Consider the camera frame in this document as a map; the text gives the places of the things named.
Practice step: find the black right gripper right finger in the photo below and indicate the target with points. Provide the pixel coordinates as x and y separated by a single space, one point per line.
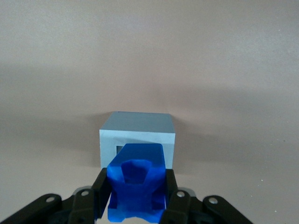
180 205

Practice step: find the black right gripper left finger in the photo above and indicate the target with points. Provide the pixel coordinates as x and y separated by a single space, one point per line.
79 205

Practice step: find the gray hollow cube base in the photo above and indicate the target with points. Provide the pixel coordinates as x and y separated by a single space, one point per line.
140 126

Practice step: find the blue plastic part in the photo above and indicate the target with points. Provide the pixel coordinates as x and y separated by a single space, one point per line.
135 196

